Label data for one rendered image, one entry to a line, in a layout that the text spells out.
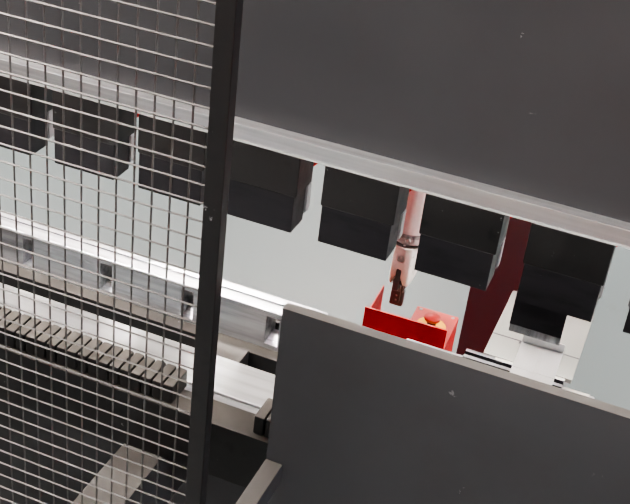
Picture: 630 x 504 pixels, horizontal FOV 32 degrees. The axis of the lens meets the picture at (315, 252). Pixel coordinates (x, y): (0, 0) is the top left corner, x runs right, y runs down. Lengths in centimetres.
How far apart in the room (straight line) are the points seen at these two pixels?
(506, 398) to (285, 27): 69
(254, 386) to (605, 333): 239
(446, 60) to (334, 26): 19
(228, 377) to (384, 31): 73
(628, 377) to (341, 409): 246
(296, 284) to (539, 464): 262
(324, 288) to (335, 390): 250
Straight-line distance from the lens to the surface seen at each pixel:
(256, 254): 438
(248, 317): 236
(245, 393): 208
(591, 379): 404
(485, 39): 174
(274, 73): 187
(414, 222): 259
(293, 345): 171
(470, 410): 167
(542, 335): 219
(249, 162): 217
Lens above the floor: 228
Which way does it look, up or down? 31 degrees down
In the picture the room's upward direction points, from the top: 7 degrees clockwise
